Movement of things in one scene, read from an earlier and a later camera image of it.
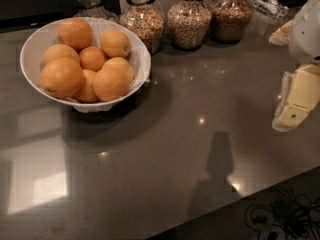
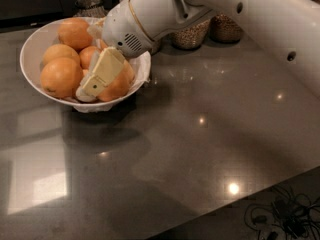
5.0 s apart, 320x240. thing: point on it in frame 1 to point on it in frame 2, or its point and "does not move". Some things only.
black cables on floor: [288, 214] does not move
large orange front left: [61, 78] does not move
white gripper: [306, 34] to [122, 27]
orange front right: [114, 80] does not move
